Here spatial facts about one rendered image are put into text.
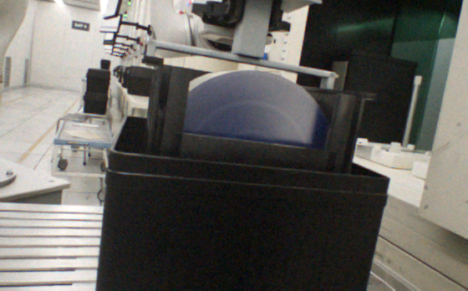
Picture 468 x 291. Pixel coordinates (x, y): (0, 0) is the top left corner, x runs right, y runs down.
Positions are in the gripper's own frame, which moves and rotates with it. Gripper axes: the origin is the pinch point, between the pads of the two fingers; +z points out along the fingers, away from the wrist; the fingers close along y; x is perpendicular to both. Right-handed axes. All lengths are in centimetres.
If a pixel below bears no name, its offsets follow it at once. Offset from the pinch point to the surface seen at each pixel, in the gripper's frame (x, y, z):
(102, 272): -26.6, 13.1, 12.9
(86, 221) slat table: -33.5, 17.8, -14.6
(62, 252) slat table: -33.2, 19.1, -3.1
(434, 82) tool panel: 5, -97, -77
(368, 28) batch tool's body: 19, -61, -74
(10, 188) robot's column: -33, 33, -27
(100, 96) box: -43, 58, -401
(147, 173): -17.5, 10.4, 13.1
